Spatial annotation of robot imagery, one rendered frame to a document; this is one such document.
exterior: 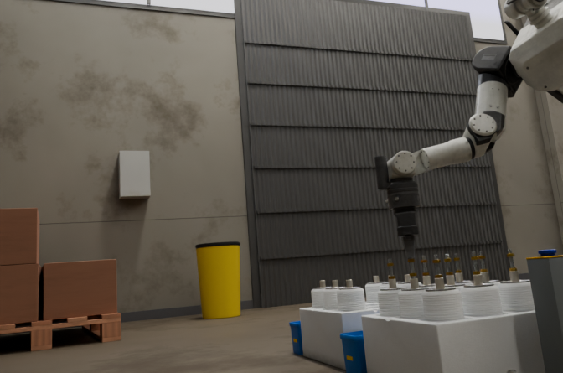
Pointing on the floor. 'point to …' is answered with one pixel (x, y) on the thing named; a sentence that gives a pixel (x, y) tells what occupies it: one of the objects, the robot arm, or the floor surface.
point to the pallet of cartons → (52, 287)
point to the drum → (219, 279)
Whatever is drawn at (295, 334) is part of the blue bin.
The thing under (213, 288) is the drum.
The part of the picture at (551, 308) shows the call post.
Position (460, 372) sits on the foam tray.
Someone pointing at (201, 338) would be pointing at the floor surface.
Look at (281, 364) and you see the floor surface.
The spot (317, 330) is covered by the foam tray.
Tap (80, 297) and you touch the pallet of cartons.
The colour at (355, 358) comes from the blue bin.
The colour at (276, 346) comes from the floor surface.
